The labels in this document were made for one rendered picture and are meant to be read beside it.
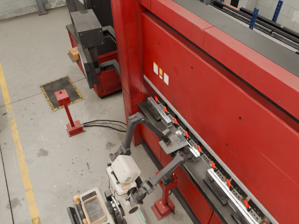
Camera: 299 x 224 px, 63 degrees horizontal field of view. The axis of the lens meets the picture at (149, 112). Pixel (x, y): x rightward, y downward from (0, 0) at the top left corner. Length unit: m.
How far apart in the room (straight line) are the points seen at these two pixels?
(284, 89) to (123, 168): 1.28
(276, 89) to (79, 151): 3.11
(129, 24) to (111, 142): 2.03
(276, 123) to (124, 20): 1.67
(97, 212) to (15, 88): 3.76
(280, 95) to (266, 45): 0.38
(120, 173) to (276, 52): 1.39
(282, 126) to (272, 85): 0.25
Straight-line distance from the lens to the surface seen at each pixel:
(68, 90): 5.04
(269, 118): 1.56
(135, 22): 2.58
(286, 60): 1.57
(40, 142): 4.29
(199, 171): 2.59
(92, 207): 2.42
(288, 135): 1.53
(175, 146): 2.58
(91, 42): 2.67
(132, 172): 1.99
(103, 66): 3.34
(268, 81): 1.45
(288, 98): 1.41
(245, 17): 4.15
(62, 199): 3.59
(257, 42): 1.68
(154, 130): 2.23
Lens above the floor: 3.07
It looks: 45 degrees down
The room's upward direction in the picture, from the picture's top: 2 degrees counter-clockwise
